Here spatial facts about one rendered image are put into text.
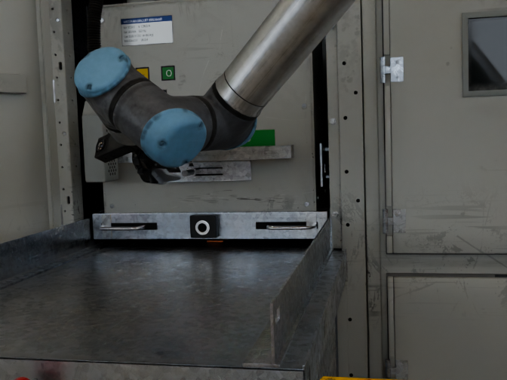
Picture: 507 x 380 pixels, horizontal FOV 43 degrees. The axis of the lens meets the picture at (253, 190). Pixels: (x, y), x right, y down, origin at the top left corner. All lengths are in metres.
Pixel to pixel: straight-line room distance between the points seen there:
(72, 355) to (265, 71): 0.49
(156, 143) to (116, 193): 0.59
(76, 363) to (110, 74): 0.43
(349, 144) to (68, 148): 0.63
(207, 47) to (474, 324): 0.80
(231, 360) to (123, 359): 0.12
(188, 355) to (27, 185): 0.84
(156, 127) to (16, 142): 0.62
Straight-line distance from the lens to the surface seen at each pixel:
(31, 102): 1.51
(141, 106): 0.95
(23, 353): 0.81
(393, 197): 1.31
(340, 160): 1.33
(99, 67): 1.00
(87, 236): 1.51
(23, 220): 1.50
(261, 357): 0.71
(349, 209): 1.33
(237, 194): 1.41
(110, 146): 1.19
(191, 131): 0.94
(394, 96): 1.30
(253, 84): 0.99
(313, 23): 0.94
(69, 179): 1.50
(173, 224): 1.44
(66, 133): 1.50
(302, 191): 1.38
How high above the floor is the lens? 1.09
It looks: 5 degrees down
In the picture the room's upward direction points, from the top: 2 degrees counter-clockwise
